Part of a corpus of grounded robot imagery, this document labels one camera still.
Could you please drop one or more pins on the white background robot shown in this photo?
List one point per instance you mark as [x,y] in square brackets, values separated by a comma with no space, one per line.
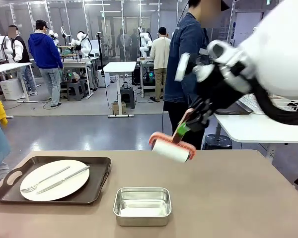
[85,44]
[3,45]
[145,42]

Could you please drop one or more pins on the white drawer cabinet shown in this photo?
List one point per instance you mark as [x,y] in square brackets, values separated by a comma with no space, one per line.
[11,89]

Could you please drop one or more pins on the man in varsity jacket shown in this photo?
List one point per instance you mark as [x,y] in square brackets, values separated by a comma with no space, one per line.
[21,49]

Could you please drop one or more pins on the round white plate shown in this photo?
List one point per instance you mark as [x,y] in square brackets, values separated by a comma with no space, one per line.
[59,186]

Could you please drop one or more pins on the man in cream sweater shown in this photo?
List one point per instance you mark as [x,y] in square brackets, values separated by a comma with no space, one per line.
[160,52]

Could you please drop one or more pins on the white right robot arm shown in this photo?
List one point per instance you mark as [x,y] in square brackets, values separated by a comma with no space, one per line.
[283,49]

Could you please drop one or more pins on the rectangular steel container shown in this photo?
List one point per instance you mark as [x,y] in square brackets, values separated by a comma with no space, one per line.
[119,218]

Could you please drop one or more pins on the round dark stool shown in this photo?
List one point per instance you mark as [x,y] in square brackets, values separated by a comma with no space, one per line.
[217,142]

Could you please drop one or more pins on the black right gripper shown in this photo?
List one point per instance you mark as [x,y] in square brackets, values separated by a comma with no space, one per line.
[221,86]

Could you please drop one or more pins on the white standing desk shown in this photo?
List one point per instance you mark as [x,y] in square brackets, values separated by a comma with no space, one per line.
[120,67]

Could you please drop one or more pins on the white side table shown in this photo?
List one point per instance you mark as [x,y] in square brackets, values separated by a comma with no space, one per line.
[258,129]

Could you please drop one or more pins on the dark plastic stool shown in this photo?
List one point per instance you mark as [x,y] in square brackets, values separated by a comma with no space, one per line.
[127,96]

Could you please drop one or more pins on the grey plastic step stool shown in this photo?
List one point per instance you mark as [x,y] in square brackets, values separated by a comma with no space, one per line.
[75,90]

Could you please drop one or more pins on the silver table knife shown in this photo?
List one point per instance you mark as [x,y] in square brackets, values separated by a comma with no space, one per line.
[64,179]

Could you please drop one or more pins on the workbench with metal frame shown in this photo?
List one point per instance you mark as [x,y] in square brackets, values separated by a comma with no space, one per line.
[77,65]

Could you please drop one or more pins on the cardboard box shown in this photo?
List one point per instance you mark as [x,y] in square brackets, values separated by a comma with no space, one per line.
[118,107]

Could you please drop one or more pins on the person in denim jacket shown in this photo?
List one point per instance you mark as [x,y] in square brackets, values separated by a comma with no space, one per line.
[181,62]

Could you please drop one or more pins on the silver fork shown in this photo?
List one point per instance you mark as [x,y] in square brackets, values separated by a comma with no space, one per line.
[27,190]

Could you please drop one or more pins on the man in blue hoodie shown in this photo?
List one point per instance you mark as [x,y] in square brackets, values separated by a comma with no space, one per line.
[44,49]

